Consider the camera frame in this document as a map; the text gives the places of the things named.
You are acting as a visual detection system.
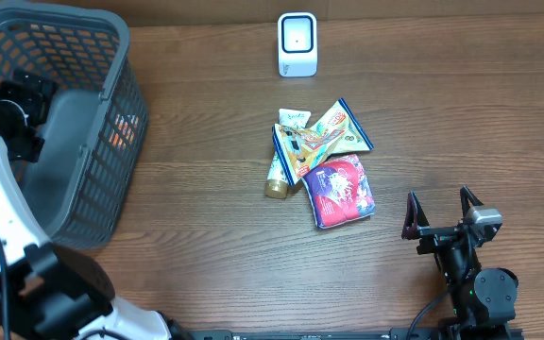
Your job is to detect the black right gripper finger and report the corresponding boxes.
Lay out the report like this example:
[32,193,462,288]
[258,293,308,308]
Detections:
[401,191,430,238]
[460,185,484,220]

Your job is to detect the purple red tissue pack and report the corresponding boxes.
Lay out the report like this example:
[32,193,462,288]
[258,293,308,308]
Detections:
[302,154,376,230]

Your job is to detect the yellow snack bag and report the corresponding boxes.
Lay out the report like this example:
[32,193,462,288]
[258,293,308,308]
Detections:
[272,97,374,186]

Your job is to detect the white bamboo print tube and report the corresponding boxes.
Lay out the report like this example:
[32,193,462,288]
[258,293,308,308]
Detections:
[264,109,311,199]

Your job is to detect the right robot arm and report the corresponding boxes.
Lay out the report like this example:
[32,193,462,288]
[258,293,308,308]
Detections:
[399,186,524,339]

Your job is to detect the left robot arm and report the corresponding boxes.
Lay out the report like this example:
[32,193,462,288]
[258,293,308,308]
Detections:
[0,90,191,340]

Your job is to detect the white barcode scanner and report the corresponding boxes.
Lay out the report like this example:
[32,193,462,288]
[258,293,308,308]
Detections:
[278,12,318,77]

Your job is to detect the grey plastic shopping basket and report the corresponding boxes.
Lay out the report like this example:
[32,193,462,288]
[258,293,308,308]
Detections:
[0,1,148,249]

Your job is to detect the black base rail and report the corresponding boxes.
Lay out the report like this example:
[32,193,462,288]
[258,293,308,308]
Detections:
[188,328,525,340]

